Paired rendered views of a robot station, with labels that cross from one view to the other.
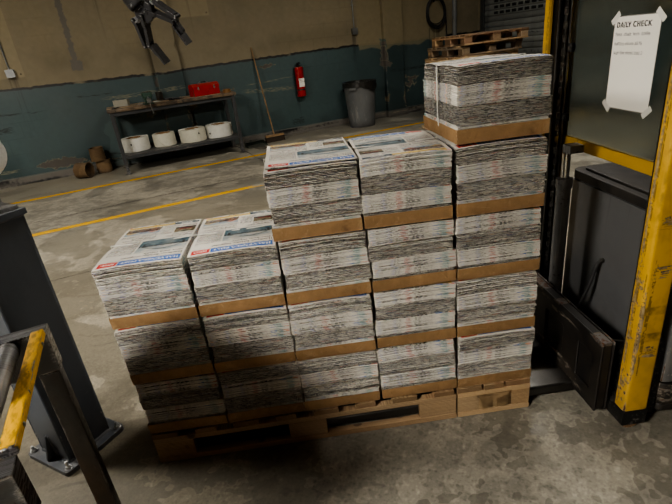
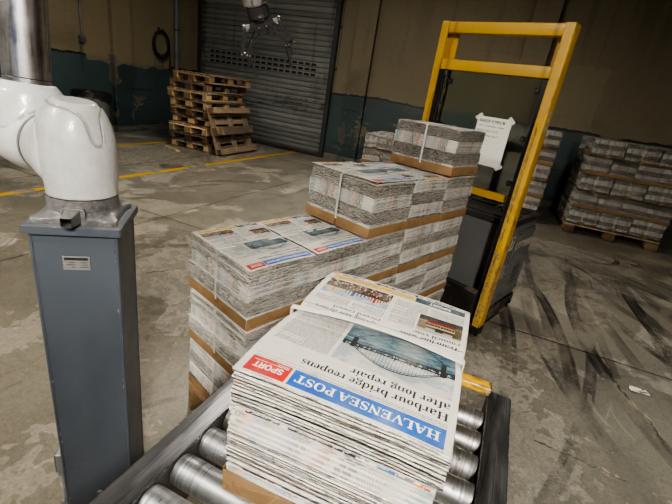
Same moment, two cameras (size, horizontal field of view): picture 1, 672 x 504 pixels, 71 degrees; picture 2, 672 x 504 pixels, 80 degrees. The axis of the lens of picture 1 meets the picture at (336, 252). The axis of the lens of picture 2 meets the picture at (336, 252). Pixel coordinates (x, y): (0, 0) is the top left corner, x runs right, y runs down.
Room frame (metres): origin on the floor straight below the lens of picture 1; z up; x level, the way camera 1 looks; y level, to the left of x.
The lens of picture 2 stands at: (0.40, 1.41, 1.38)
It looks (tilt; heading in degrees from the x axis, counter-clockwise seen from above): 22 degrees down; 313
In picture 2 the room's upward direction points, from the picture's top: 9 degrees clockwise
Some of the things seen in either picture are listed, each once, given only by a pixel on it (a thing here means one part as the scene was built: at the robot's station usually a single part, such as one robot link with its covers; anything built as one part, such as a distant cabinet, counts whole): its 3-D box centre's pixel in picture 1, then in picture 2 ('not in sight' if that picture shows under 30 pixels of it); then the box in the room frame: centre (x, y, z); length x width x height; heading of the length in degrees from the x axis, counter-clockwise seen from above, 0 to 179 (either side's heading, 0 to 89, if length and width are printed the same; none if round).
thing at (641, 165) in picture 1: (610, 154); (465, 187); (1.61, -1.01, 0.92); 0.57 x 0.01 x 0.05; 2
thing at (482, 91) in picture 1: (478, 243); (415, 239); (1.59, -0.53, 0.65); 0.39 x 0.30 x 1.29; 2
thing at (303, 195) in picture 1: (311, 186); (359, 197); (1.57, 0.06, 0.95); 0.38 x 0.29 x 0.23; 3
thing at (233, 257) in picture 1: (294, 323); (322, 307); (1.56, 0.19, 0.42); 1.17 x 0.39 x 0.83; 92
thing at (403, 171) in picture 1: (395, 175); (396, 192); (1.58, -0.24, 0.95); 0.38 x 0.29 x 0.23; 1
